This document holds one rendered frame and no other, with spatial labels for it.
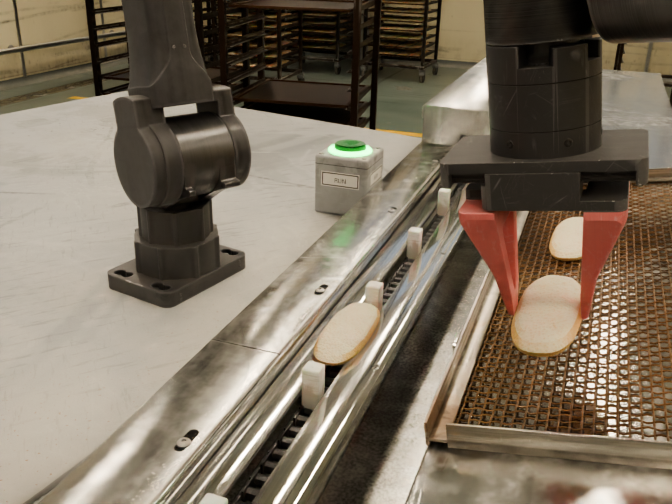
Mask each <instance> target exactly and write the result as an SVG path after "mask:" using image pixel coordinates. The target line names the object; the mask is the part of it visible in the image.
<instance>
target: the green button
mask: <svg viewBox="0 0 672 504"><path fill-rule="evenodd" d="M334 149H336V150H339V151H343V152H360V151H364V150H366V144H365V143H364V142H362V141H359V140H351V139H347V140H339V141H337V142H336V143H335V146H334Z"/></svg>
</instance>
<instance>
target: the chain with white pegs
mask: <svg viewBox="0 0 672 504"><path fill-rule="evenodd" d="M465 185H466V183H458V184H457V185H456V187H455V188H454V189H453V191H452V192H451V190H450V189H444V188H441V189H440V190H439V192H438V203H437V213H436V215H435V216H434V218H433V219H432V220H431V222H430V223H429V225H428V226H427V227H426V229H425V230H424V232H423V229H422V228H417V227H411V228H410V229H409V230H408V239H407V254H406V257H405V259H404V260H403V261H402V263H401V264H400V265H399V267H398V268H397V270H396V271H395V272H394V274H393V275H392V277H391V279H389V281H388V282H387V284H386V285H385V286H384V288H383V285H384V284H383V283H382V282H376V281H369V282H368V284H367V285H366V287H365V303H368V304H371V305H373V306H375V307H376V308H377V309H378V310H379V312H380V311H381V309H382V308H383V306H384V305H385V304H386V302H387V301H388V299H389V298H390V296H391V295H392V293H393V292H394V290H395V289H396V287H397V286H398V284H399V283H400V281H401V280H402V278H403V277H404V275H405V274H406V272H407V271H408V269H409V268H410V266H411V265H412V263H413V262H414V260H415V259H416V257H417V256H418V254H419V253H420V252H421V250H422V249H423V247H424V246H425V244H426V243H427V241H428V240H429V238H430V237H431V235H432V234H433V232H434V231H435V229H436V228H437V226H438V225H439V223H440V222H441V220H442V219H443V217H444V216H445V214H446V213H447V211H448V210H449V208H450V207H451V205H452V204H453V202H454V201H455V200H456V198H457V197H458V195H459V194H460V192H461V191H462V189H463V188H464V186H465ZM344 364H345V363H344ZM344 364H342V365H337V366H330V365H328V367H327V368H326V370H325V365H324V364H322V363H317V362H313V361H308V362H307V363H306V364H305V366H304V367H303V368H302V403H301V405H300V406H299V410H296V412H295V413H294V415H293V416H292V417H291V419H290V420H289V422H288V423H287V424H286V426H285V427H284V432H283V431H281V433H280V434H279V436H278V437H277V438H276V440H275V441H274V443H273V444H272V446H271V447H270V448H269V450H268V451H267V455H264V457H263V458H262V460H261V461H260V462H259V464H258V465H257V467H256V468H255V469H254V471H253V472H252V474H251V475H250V476H249V481H246V482H245V484H244V485H243V486H242V488H241V489H240V491H239V492H238V493H237V495H236V496H235V498H234V499H233V500H232V502H231V503H230V504H249V503H246V501H247V500H248V501H251V502H252V501H253V500H254V498H255V497H256V495H257V494H258V492H259V491H260V489H257V488H256V486H257V487H261V488H262V486H263V485H264V483H265V482H266V480H267V479H268V477H269V476H268V475H265V473H267V474H271V473H272V471H273V470H274V468H275V467H276V465H277V464H278V463H277V462H273V461H278V462H279V461H280V459H281V458H282V457H283V455H284V454H285V452H286V450H287V449H288V448H289V446H290V445H291V443H292V442H293V440H294V439H293V438H295V437H296V436H297V434H298V433H299V431H300V430H301V428H302V427H303V425H304V424H305V422H306V421H307V419H308V418H309V416H310V415H311V413H312V412H313V410H314V409H315V407H316V406H317V405H318V403H319V402H320V400H321V399H322V397H323V396H324V394H325V393H326V391H327V390H328V388H329V387H330V385H331V384H332V382H333V381H334V379H335V378H336V376H337V375H338V373H339V372H340V370H341V369H342V367H343V366H344ZM298 426H299V427H298ZM290 437H292V438H290ZM282 449H286V450H282ZM199 504H228V499H227V498H224V497H221V496H217V495H214V494H211V493H207V494H206V495H205V496H204V497H203V499H202V500H201V501H200V503H199Z"/></svg>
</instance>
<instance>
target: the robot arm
mask: <svg viewBox="0 0 672 504"><path fill-rule="evenodd" d="M121 2H122V7H123V13H124V19H125V25H126V31H127V38H128V47H129V66H130V74H129V86H128V95H129V96H124V97H118V98H116V99H115V100H114V101H113V108H114V114H115V120H116V125H117V131H116V134H115V137H114V149H113V150H114V161H115V167H116V171H117V175H118V178H119V181H120V183H121V186H122V188H123V190H124V192H125V194H126V195H127V197H128V198H129V200H130V201H131V202H132V203H133V204H134V205H136V207H137V218H138V228H136V229H135V234H134V249H135V259H133V260H130V261H128V262H126V263H123V264H121V265H119V266H117V267H114V268H112V269H110V270H108V272H107V274H108V283H109V288H110V289H112V290H115V291H118V292H120V293H123V294H126V295H129V296H132V297H134V298H137V299H140V300H143V301H145V302H148V303H151V304H154V305H156V306H159V307H162V308H171V307H175V306H177V305H179V304H181V303H182V302H184V301H186V300H188V299H190V298H192V297H194V296H195V295H197V294H199V293H201V292H203V291H205V290H206V289H208V288H210V287H212V286H214V285H216V284H218V283H219V282H221V281H223V280H225V279H227V278H229V277H231V276H232V275H234V274H236V273H238V272H240V271H242V270H243V269H245V268H246V264H245V252H244V251H241V250H238V249H234V248H231V247H227V246H224V245H220V242H219V235H218V229H217V224H213V212H212V199H211V198H213V197H215V196H216V195H218V194H219V193H220V192H222V191H223V190H225V189H229V188H233V187H238V186H240V185H242V184H243V183H244V182H245V181H246V179H247V178H248V175H249V172H250V168H251V148H250V143H249V139H248V136H247V133H246V130H245V128H244V126H243V124H242V123H241V121H240V120H239V118H238V117H237V116H236V115H235V110H234V103H233V95H232V89H231V88H230V87H228V86H225V85H215V86H212V81H211V78H210V77H209V75H208V74H207V71H206V68H205V65H204V61H203V58H202V55H201V51H200V47H199V43H198V38H197V33H196V28H195V22H194V15H193V8H192V1H191V0H121ZM483 4H484V24H485V44H486V66H487V87H488V107H489V127H490V135H473V136H466V137H463V138H462V139H461V140H460V141H459V142H458V143H457V144H456V145H455V146H454V147H453V148H452V149H451V150H450V151H449V152H448V153H447V155H446V156H445V157H444V158H443V159H442V160H441V161H440V176H441V186H442V187H444V188H450V187H451V185H452V184H453V183H469V184H468V186H467V187H466V189H465V192H466V201H465V202H464V204H463V205H462V207H461V208H460V209H459V221H460V224H461V225H462V227H463V229H464V230H465V232H466V233H467V235H468V236H469V238H470V239H471V241H472V242H473V244H474V246H475V247H476V249H477V250H478V252H479V253H480V255H481V256H482V258H483V260H484V261H485V263H486V264H487V266H488V267H489V269H490V270H491V272H492V274H493V275H494V278H495V280H496V283H497V285H498V288H499V291H500V293H501V296H502V298H503V301H504V304H505V306H506V309H507V312H508V314H509V315H513V316H514V314H515V311H516V308H517V305H518V284H519V272H518V242H517V211H584V214H583V236H582V264H581V292H580V303H581V318H582V319H588V317H589V313H590V308H591V304H592V299H593V295H594V290H595V286H596V281H597V278H598V276H599V274H600V272H601V270H602V268H603V266H604V264H605V262H606V260H607V258H608V256H609V254H610V252H611V251H612V249H613V247H614V245H615V243H616V241H617V239H618V237H619V235H620V233H621V231H622V229H623V227H624V226H625V223H626V221H627V218H628V206H629V190H630V181H636V185H637V186H641V185H645V184H647V183H648V177H649V131H648V130H646V129H621V130H602V39H603V40H605V41H606V42H608V43H612V44H619V43H653V42H672V0H483ZM596 34H599V35H600V37H594V38H592V35H596ZM194 103H196V109H197V113H191V114H184V115H177V116H170V117H165V114H164V108H165V107H172V106H180V105H187V104H194ZM583 183H588V186H587V189H584V190H583Z"/></svg>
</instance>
